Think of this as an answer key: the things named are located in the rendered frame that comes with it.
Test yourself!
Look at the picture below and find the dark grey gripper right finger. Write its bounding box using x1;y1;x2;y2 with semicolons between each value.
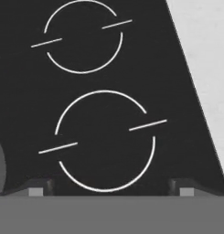
169;178;220;197

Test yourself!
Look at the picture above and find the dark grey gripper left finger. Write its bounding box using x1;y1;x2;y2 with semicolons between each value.
3;178;55;197

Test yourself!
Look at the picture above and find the black glass hob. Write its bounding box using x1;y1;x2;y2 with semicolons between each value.
0;0;224;197

